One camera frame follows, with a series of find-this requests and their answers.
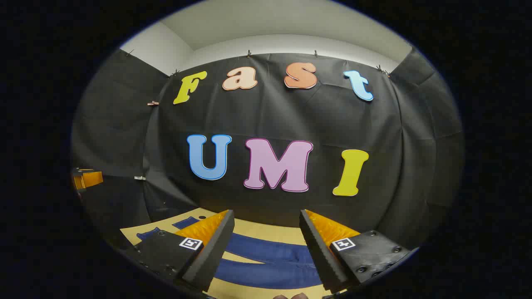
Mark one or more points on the black backdrop cloth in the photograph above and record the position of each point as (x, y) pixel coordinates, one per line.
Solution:
(270, 112)

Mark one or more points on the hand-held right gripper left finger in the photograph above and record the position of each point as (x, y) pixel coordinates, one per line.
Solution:
(214, 253)

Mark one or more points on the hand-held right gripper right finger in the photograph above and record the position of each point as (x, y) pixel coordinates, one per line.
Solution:
(320, 253)

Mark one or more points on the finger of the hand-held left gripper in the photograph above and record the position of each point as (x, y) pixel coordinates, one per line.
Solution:
(89, 179)

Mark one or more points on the blue denim jeans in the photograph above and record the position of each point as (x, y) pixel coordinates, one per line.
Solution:
(266, 251)

